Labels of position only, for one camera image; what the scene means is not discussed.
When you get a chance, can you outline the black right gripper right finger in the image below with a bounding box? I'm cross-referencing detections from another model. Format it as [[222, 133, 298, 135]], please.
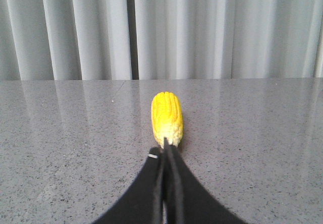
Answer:
[[163, 138, 245, 223]]

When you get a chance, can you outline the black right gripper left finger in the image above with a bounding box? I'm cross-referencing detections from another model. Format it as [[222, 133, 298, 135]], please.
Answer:
[[95, 147, 163, 223]]

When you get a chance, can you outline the yellow corn cob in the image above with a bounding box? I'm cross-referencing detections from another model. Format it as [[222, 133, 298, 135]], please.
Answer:
[[151, 92, 184, 148]]

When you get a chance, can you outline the grey pleated curtain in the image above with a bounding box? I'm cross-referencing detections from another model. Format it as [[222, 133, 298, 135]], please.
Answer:
[[1, 0, 322, 80]]

